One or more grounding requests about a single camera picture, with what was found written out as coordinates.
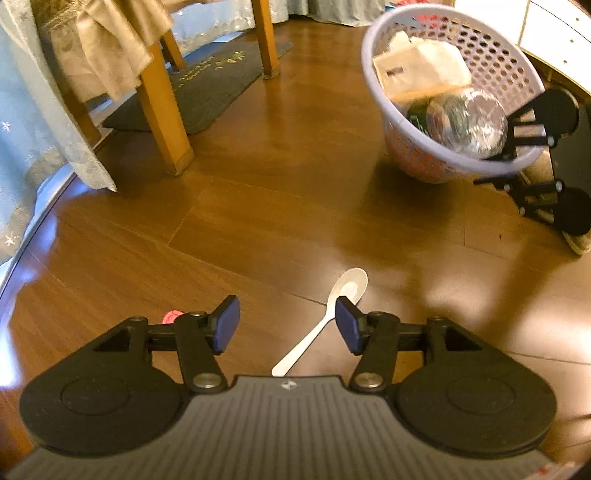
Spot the tan chair cover cloth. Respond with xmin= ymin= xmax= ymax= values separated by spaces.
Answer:
xmin=30 ymin=1 xmax=190 ymax=102

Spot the white wooden cabinet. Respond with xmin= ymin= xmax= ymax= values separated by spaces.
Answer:
xmin=453 ymin=0 xmax=590 ymax=93

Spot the dark door mat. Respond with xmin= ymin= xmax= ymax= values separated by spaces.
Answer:
xmin=101 ymin=40 xmax=295 ymax=136

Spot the white plastic spoon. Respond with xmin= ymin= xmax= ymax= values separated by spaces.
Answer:
xmin=270 ymin=267 xmax=369 ymax=377

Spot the grey fuzzy slipper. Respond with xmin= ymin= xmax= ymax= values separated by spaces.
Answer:
xmin=563 ymin=232 xmax=591 ymax=256

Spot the clear plastic water bottle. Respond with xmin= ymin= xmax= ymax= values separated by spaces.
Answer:
xmin=407 ymin=88 xmax=509 ymax=159

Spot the grey curtain with lace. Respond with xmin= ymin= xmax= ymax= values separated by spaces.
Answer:
xmin=287 ymin=0 xmax=391 ymax=27

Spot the wooden chair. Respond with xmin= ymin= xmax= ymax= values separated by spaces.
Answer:
xmin=32 ymin=1 xmax=280 ymax=175

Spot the red broom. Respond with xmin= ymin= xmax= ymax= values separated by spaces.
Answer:
xmin=413 ymin=14 xmax=439 ymax=28

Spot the lavender plastic waste basket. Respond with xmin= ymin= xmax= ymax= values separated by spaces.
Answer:
xmin=361 ymin=4 xmax=544 ymax=184

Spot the red bottle cap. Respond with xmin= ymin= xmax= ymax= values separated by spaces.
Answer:
xmin=162 ymin=310 xmax=182 ymax=324

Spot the beige tissue box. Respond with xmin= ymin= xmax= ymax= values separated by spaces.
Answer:
xmin=373 ymin=31 xmax=472 ymax=104

